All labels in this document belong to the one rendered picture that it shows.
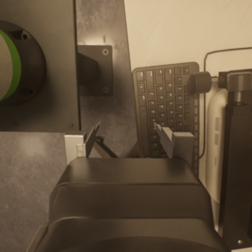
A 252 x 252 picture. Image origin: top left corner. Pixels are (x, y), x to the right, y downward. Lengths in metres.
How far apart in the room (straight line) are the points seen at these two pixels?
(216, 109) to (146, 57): 0.18
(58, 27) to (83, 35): 0.82
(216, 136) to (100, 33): 0.93
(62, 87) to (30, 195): 1.33
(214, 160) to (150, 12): 0.34
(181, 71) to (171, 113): 0.09
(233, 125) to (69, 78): 0.31
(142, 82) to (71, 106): 0.15
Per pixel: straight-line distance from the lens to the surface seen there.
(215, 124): 0.42
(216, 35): 0.44
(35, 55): 0.35
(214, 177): 0.47
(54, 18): 0.37
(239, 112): 0.34
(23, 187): 1.60
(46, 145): 1.34
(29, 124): 0.40
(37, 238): 0.73
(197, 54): 0.42
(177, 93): 0.39
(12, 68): 0.29
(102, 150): 1.15
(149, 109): 0.39
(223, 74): 0.36
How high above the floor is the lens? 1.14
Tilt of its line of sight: 74 degrees down
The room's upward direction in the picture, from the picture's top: 177 degrees clockwise
